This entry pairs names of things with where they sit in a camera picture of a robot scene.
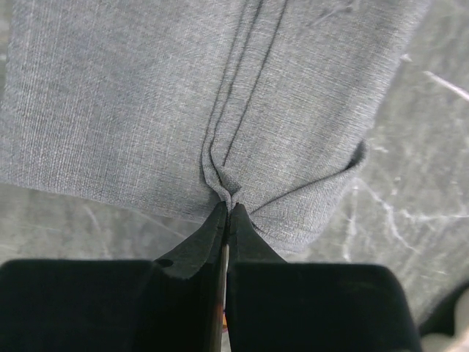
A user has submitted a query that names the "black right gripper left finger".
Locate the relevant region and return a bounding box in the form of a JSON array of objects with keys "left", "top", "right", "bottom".
[{"left": 155, "top": 202, "right": 227, "bottom": 351}]

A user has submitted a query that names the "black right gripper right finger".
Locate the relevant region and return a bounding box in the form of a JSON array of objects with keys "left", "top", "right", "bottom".
[{"left": 226, "top": 203, "right": 286, "bottom": 351}]

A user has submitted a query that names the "grey cloth napkin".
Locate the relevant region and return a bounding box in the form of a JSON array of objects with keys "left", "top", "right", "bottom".
[{"left": 1, "top": 1, "right": 430, "bottom": 252}]

